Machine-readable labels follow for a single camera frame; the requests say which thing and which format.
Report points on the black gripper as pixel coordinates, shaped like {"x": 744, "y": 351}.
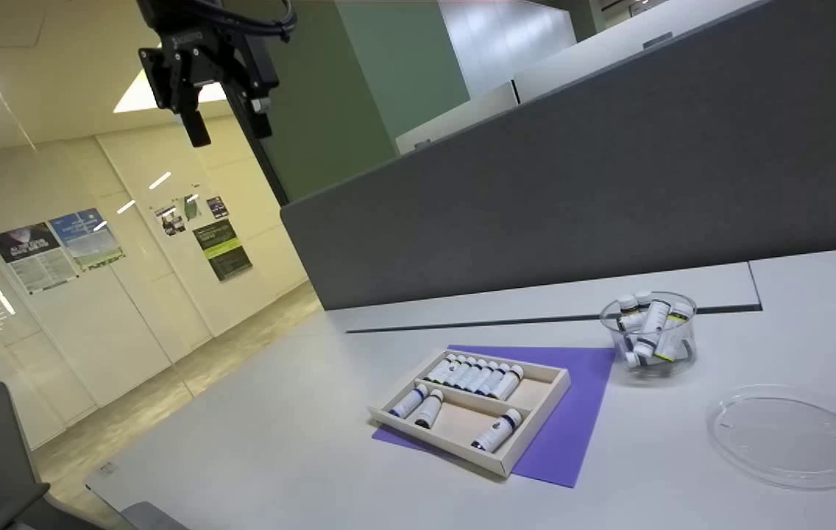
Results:
{"x": 198, "y": 45}

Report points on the row bottle one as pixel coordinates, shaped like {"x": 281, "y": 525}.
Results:
{"x": 433, "y": 370}

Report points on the row bottle two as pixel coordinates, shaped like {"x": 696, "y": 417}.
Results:
{"x": 446, "y": 373}

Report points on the row bottle three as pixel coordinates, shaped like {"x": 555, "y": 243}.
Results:
{"x": 457, "y": 373}

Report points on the white bottle bottom left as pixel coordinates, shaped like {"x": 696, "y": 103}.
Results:
{"x": 409, "y": 401}

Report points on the row bottle four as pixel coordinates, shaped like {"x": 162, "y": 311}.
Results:
{"x": 473, "y": 373}

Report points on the row bottle five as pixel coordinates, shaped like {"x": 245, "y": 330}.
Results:
{"x": 480, "y": 377}

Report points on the row bottle six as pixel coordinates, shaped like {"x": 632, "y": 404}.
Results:
{"x": 493, "y": 380}

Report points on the row bottle seven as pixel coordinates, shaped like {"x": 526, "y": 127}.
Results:
{"x": 511, "y": 380}

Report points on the wooden tray with divider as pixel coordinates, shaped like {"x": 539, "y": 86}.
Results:
{"x": 467, "y": 417}

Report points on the white bottle bottom right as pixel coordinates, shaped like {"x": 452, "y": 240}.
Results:
{"x": 499, "y": 432}

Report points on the poster dark green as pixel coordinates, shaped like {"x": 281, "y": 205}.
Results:
{"x": 223, "y": 249}

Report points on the poster blue and white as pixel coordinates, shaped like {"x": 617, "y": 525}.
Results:
{"x": 86, "y": 240}

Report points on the dark poster with white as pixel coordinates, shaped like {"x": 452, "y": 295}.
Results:
{"x": 37, "y": 258}

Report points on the purple paper mat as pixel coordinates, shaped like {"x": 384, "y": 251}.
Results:
{"x": 561, "y": 446}

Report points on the clear round lid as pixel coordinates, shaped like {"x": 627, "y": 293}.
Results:
{"x": 776, "y": 441}

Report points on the grey partition wall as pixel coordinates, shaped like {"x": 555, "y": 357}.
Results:
{"x": 716, "y": 145}

